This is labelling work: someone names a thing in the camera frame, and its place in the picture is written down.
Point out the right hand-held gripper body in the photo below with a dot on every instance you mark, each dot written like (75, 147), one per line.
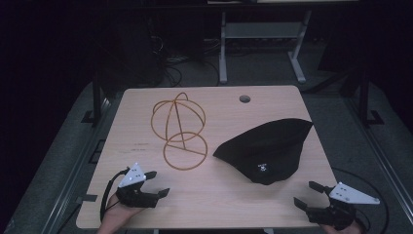
(341, 208)

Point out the aluminium floor rail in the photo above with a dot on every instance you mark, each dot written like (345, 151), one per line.
(386, 156)
(69, 182)

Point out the grey metal desk frame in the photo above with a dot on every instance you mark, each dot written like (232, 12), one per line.
(259, 31)

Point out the person's right hand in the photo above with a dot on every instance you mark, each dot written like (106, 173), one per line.
(341, 230)

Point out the black tape strip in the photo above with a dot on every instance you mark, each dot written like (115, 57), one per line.
(87, 198)

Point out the black cloth hat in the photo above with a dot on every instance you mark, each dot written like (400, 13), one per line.
(263, 152)

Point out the black metal stand post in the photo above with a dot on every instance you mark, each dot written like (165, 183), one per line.
(364, 97)
(96, 97)

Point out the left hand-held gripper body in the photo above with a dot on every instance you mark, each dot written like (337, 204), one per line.
(136, 195)

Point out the person's left hand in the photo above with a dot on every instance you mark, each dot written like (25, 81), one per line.
(112, 216)

